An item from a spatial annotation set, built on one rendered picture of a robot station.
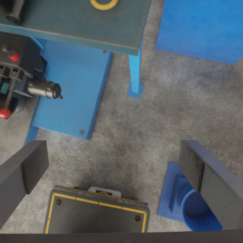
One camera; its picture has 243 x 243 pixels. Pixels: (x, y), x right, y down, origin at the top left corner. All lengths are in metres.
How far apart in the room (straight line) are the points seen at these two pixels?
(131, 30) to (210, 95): 1.26
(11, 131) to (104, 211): 1.02
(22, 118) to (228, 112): 1.77
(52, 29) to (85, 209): 1.08
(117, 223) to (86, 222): 0.21
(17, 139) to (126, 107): 0.97
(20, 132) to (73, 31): 1.23
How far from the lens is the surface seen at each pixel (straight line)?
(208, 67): 1.80
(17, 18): 0.68
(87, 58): 1.66
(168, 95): 1.62
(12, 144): 1.74
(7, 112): 0.72
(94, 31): 0.60
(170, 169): 1.57
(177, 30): 1.52
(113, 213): 1.31
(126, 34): 0.58
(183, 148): 0.16
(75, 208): 1.36
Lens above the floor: 1.54
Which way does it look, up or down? 81 degrees down
